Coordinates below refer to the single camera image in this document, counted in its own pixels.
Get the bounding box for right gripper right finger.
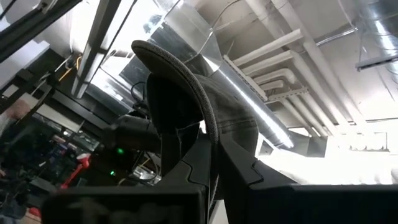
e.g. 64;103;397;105
217;136;297;224

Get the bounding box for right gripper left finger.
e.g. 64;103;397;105
154;133;216;224

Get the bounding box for dark baseball cap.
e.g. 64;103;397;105
131;39;259;187

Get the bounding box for red angled bar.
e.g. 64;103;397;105
60;153;91;190

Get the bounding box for person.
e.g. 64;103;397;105
0;98;32;134

